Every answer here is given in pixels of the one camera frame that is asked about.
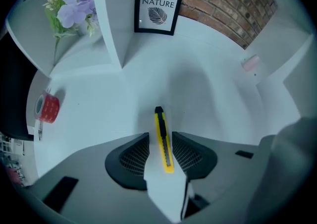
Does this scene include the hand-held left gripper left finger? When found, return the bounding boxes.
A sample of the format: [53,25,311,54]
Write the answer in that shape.
[14,132,174,224]

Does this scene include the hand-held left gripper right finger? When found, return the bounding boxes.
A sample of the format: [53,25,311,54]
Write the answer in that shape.
[172,131,273,221]

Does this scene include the yellow utility knife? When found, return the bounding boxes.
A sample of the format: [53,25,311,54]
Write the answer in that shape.
[154,106,175,174]

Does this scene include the white pen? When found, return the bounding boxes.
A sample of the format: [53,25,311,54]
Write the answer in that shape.
[37,118,45,142]

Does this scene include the red tape roll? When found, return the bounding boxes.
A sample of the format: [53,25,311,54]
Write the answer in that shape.
[34,88,60,124]

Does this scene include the white desk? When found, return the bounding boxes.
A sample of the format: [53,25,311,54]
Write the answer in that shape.
[24,14,313,221]

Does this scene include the white shelf unit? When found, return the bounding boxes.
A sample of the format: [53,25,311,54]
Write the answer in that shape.
[6,0,315,90]

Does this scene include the black framed leaf picture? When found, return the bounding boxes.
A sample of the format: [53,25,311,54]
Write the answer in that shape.
[133,0,186,37]

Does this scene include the artificial purple flowers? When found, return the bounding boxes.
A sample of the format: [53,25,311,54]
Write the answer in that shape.
[34,0,100,67]

